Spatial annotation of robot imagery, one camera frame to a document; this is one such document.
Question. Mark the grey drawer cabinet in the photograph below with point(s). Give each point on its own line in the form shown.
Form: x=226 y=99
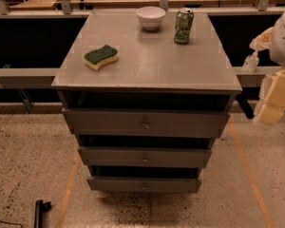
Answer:
x=152 y=73

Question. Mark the white ceramic bowl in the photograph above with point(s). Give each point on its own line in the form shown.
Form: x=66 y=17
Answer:
x=150 y=17

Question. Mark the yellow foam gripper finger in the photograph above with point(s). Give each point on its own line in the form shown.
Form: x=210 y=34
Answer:
x=271 y=105

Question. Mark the black floor post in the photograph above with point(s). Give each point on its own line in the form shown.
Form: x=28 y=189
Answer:
x=40 y=208

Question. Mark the grey drawer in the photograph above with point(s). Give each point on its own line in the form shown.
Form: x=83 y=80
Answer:
x=144 y=157
x=145 y=123
x=144 y=185

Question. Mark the middle grey drawer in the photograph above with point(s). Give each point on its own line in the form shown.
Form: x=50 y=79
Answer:
x=144 y=157

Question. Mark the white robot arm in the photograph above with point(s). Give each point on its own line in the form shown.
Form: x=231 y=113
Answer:
x=273 y=39

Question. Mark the green soda can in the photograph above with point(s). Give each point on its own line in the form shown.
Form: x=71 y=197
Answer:
x=184 y=21

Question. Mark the clear plastic bottle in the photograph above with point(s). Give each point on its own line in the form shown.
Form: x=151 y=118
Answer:
x=251 y=62

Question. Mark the grey metal railing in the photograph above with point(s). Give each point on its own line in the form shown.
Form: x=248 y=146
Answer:
x=41 y=77

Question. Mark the green and yellow sponge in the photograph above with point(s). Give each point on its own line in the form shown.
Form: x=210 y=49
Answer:
x=100 y=57

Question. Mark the bottom grey drawer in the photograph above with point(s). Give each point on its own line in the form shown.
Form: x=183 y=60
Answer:
x=144 y=185

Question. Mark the top grey drawer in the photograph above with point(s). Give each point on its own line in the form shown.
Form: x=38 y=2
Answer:
x=145 y=123

